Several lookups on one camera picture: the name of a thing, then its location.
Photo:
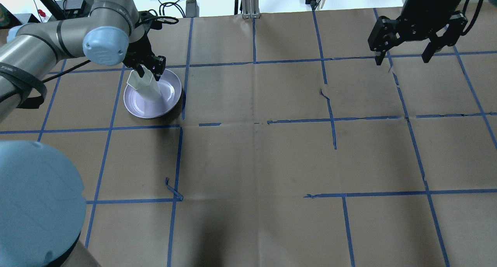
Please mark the black camera stand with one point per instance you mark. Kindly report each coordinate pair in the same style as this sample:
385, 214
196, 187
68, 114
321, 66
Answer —
67, 9

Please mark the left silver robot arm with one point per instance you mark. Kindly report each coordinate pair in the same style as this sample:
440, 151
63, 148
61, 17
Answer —
42, 205

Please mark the black power adapter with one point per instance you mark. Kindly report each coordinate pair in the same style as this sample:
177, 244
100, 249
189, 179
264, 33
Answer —
191, 9

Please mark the lavender plate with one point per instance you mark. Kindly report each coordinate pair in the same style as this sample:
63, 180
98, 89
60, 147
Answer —
171, 89

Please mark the white hexagonal cup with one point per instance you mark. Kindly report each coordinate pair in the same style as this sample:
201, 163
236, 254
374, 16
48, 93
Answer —
146, 87

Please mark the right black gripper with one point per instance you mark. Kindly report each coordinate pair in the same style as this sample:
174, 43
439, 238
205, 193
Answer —
420, 23

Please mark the aluminium profile post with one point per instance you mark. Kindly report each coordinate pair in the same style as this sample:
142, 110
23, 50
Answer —
250, 9

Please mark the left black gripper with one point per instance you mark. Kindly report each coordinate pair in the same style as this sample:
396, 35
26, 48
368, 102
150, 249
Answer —
138, 50

